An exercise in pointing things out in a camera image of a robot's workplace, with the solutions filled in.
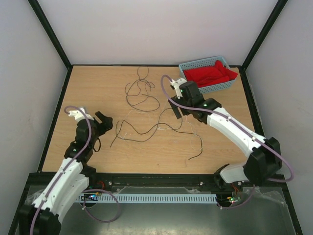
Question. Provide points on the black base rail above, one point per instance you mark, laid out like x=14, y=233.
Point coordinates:
x=203, y=182

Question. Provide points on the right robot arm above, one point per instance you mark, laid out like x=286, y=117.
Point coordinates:
x=261, y=153

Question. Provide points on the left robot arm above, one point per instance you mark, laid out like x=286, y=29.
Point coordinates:
x=44, y=216

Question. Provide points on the red cloth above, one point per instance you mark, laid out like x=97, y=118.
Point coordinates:
x=210, y=75

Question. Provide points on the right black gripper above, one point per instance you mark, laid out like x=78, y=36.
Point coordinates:
x=175, y=110

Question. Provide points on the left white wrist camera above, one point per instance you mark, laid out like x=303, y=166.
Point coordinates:
x=79, y=114

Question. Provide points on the light blue slotted cable duct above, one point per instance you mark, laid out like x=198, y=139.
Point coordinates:
x=149, y=198

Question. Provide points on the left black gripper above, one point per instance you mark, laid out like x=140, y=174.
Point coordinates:
x=105, y=125

